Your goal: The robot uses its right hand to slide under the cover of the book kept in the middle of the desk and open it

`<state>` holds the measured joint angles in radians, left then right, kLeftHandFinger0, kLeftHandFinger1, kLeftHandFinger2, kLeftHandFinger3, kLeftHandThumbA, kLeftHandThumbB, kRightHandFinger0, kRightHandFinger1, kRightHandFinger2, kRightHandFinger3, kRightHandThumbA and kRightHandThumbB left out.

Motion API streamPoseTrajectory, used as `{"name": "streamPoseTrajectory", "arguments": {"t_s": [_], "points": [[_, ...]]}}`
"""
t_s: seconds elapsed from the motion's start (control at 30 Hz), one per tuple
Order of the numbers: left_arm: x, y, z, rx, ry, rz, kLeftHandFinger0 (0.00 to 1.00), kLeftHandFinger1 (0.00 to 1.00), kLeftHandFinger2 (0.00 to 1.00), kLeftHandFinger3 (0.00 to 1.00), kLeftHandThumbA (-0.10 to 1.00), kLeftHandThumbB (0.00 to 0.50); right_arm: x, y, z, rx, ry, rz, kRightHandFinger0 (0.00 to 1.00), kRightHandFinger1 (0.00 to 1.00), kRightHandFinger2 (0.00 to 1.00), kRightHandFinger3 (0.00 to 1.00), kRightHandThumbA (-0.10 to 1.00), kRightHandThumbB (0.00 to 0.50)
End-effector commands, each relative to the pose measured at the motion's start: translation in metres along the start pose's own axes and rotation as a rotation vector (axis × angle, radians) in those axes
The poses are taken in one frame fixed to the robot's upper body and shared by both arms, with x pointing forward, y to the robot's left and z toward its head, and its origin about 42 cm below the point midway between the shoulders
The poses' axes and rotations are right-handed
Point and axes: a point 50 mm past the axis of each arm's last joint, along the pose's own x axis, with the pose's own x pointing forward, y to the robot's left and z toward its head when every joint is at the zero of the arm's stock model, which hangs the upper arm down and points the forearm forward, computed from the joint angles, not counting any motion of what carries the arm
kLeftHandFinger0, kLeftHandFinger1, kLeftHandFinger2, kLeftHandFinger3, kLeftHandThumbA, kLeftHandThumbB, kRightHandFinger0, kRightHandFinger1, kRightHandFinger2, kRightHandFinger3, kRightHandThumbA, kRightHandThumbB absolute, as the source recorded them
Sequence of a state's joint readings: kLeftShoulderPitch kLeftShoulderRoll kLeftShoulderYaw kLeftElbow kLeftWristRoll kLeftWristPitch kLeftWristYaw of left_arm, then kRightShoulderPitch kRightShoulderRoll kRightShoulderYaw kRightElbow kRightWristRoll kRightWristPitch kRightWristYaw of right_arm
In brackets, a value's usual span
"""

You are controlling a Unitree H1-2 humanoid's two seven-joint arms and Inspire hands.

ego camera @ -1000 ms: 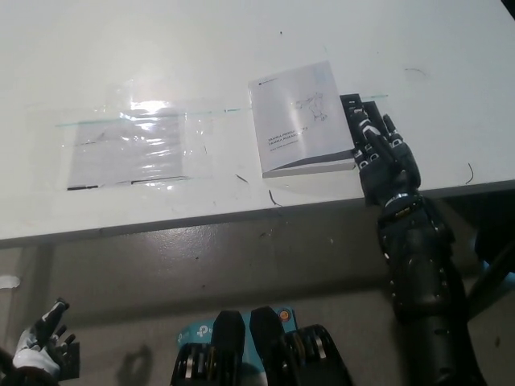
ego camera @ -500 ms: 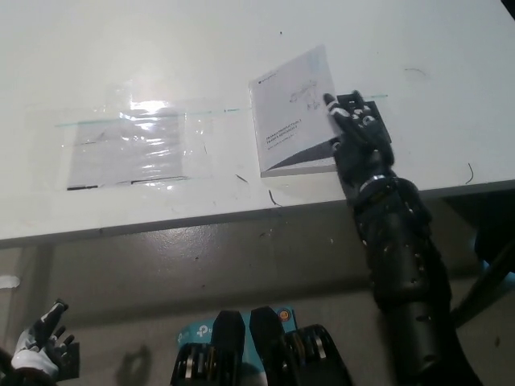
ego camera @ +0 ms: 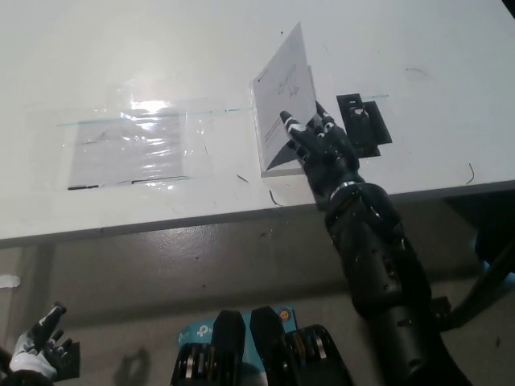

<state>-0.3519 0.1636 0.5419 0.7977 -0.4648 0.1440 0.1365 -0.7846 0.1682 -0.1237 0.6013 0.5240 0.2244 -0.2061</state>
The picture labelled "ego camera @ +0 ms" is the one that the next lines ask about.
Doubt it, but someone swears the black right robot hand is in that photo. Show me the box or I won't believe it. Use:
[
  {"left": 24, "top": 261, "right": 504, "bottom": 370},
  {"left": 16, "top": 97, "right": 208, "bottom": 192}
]
[{"left": 279, "top": 100, "right": 362, "bottom": 211}]

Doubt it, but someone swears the white Franka manual book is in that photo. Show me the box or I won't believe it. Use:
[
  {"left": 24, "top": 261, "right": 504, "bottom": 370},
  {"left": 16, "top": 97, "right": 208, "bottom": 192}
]
[{"left": 248, "top": 21, "right": 319, "bottom": 179}]

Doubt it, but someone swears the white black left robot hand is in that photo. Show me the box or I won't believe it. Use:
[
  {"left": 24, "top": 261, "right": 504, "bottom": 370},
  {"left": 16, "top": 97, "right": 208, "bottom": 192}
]
[{"left": 8, "top": 302, "right": 74, "bottom": 382}]

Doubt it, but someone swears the clear plastic sheet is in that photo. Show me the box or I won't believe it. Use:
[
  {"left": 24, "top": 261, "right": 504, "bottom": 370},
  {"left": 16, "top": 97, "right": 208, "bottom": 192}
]
[{"left": 23, "top": 76, "right": 214, "bottom": 191}]

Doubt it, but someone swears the dark table leg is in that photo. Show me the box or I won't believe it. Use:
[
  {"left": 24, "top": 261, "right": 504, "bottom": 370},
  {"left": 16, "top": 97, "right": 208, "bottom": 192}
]
[{"left": 452, "top": 235, "right": 515, "bottom": 329}]

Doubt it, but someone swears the teal cardboard box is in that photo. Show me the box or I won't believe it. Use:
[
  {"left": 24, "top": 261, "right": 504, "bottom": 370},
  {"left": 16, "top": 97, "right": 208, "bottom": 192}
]
[{"left": 176, "top": 307, "right": 299, "bottom": 386}]

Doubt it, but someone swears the thin teal tape strip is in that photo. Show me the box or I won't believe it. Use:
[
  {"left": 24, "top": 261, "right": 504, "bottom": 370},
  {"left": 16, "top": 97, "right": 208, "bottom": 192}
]
[{"left": 55, "top": 94, "right": 389, "bottom": 127}]

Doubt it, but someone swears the black bracket part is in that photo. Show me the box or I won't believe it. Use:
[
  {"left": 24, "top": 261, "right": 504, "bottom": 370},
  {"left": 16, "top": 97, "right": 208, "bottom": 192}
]
[{"left": 336, "top": 92, "right": 393, "bottom": 158}]

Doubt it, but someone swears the white paper under plastic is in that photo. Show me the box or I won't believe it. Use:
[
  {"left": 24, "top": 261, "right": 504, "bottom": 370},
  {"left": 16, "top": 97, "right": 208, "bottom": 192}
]
[{"left": 67, "top": 106, "right": 192, "bottom": 190}]

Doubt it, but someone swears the black floor marker near hand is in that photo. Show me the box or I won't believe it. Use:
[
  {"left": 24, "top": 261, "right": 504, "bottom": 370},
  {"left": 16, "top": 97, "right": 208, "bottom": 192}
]
[{"left": 56, "top": 339, "right": 81, "bottom": 380}]

